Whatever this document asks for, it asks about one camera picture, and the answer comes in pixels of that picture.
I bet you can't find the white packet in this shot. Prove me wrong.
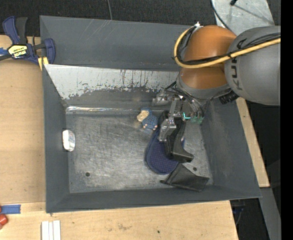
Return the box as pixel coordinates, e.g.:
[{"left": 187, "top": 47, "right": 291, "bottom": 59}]
[{"left": 62, "top": 129, "right": 76, "bottom": 152}]

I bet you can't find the grey metal bin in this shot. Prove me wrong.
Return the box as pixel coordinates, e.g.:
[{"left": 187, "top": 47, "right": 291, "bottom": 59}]
[{"left": 38, "top": 15, "right": 263, "bottom": 214}]

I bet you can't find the blue dotted cloth pouch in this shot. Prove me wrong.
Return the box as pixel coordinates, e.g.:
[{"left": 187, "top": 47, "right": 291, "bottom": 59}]
[{"left": 144, "top": 128, "right": 186, "bottom": 175}]

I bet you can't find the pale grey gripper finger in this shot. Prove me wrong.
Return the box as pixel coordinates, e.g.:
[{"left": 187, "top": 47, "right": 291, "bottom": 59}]
[{"left": 158, "top": 118, "right": 178, "bottom": 143}]

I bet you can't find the blue dotted toy figure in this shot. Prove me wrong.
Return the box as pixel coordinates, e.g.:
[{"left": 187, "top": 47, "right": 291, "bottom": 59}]
[{"left": 136, "top": 108, "right": 159, "bottom": 131}]

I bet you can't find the small silver metal object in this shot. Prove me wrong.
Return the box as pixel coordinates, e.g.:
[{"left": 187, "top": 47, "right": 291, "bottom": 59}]
[{"left": 151, "top": 90, "right": 174, "bottom": 107}]

